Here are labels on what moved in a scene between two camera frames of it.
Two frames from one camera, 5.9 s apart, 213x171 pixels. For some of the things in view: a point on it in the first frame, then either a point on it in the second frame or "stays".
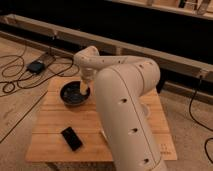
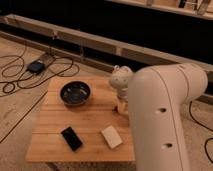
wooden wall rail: [77, 39] stays
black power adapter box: [36, 67] stays
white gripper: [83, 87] → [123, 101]
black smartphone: [71, 138] stays
